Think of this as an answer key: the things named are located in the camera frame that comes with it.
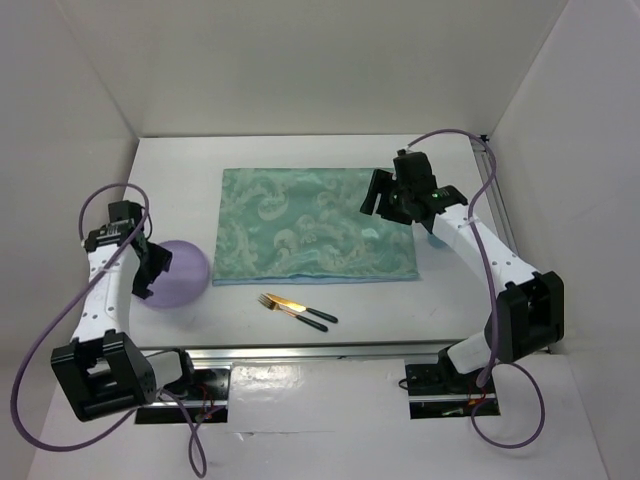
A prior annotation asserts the purple plastic plate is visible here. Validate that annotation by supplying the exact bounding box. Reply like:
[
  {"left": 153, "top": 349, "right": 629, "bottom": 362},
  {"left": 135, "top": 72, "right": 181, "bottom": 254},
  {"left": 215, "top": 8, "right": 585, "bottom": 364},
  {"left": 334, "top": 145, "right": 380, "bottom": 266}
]
[{"left": 139, "top": 240, "right": 211, "bottom": 310}]

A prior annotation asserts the green patterned cloth placemat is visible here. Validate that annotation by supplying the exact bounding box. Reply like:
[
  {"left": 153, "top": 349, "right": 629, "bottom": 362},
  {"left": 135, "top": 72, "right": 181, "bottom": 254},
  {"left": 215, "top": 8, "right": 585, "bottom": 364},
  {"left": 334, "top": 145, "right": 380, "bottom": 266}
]
[{"left": 212, "top": 168, "right": 419, "bottom": 286}]

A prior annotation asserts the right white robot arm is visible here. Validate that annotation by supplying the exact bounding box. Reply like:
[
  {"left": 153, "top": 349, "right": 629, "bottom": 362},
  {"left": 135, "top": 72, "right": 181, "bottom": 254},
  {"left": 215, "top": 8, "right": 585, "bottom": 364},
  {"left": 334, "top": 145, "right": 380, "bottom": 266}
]
[{"left": 360, "top": 151, "right": 564, "bottom": 392}]

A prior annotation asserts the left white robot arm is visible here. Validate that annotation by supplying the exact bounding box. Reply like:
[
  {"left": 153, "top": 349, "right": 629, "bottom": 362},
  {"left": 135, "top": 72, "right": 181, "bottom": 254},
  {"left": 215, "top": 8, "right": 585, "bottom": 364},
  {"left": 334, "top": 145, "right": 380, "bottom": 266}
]
[{"left": 51, "top": 201, "right": 198, "bottom": 422}]

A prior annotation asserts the light blue mug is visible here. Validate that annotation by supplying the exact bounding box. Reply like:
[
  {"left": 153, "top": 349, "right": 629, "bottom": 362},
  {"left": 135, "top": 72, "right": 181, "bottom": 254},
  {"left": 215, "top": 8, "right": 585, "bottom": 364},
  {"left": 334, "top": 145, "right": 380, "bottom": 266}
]
[{"left": 427, "top": 234, "right": 449, "bottom": 250}]

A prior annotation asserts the aluminium rail right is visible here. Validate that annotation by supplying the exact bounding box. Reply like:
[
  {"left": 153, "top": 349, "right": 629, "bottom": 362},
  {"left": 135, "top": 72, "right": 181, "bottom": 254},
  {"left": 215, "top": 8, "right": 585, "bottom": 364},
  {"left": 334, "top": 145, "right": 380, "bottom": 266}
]
[{"left": 468, "top": 133, "right": 549, "bottom": 354}]

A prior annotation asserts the aluminium rail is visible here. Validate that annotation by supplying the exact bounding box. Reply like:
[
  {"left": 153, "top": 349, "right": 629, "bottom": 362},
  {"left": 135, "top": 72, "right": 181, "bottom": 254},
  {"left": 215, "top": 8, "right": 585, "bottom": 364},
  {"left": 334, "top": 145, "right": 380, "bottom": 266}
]
[
  {"left": 468, "top": 133, "right": 549, "bottom": 354},
  {"left": 77, "top": 337, "right": 549, "bottom": 364}
]

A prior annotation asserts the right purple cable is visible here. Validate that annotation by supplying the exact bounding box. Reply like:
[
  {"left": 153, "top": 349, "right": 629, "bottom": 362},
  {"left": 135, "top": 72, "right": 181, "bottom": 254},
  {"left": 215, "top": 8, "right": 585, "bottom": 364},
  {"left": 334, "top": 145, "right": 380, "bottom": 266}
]
[{"left": 407, "top": 128, "right": 545, "bottom": 447}]

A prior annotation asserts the purple cable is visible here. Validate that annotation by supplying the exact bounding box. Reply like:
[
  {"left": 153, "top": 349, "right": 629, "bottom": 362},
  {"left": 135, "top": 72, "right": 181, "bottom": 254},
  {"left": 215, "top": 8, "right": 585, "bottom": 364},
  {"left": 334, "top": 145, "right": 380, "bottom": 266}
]
[
  {"left": 407, "top": 128, "right": 545, "bottom": 447},
  {"left": 9, "top": 183, "right": 208, "bottom": 478}
]

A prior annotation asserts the aluminium rail front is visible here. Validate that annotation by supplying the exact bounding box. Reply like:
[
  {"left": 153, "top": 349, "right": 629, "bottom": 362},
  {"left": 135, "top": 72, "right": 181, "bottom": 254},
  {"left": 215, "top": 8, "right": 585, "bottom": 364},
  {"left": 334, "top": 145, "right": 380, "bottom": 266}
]
[{"left": 77, "top": 337, "right": 549, "bottom": 364}]

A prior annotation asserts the gold fork green handle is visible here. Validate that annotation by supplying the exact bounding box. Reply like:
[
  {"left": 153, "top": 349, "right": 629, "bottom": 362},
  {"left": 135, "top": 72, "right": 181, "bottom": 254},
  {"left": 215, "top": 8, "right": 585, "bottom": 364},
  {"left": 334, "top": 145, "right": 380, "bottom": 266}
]
[{"left": 258, "top": 295, "right": 329, "bottom": 333}]

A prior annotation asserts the gold knife green handle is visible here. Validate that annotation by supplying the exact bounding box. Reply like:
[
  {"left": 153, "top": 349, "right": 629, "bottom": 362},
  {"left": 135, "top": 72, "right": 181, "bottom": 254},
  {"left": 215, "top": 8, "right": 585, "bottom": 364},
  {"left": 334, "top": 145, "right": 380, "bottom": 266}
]
[{"left": 266, "top": 293, "right": 339, "bottom": 323}]

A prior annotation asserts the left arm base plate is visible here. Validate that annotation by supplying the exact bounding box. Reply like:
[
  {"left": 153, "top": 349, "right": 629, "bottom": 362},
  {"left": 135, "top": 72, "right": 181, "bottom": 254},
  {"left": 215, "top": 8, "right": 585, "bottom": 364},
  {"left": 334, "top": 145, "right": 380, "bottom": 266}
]
[{"left": 135, "top": 366, "right": 231, "bottom": 425}]

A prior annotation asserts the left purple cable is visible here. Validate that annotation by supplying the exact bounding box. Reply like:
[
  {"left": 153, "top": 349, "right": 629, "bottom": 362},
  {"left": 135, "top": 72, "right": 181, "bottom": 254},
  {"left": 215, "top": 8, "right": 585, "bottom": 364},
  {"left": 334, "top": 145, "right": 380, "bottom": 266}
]
[{"left": 9, "top": 183, "right": 208, "bottom": 478}]

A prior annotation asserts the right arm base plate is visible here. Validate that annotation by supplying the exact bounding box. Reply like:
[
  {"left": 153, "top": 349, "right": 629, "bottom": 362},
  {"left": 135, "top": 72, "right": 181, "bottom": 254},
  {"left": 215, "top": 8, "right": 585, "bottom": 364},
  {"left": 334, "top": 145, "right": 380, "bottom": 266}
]
[{"left": 398, "top": 364, "right": 500, "bottom": 420}]

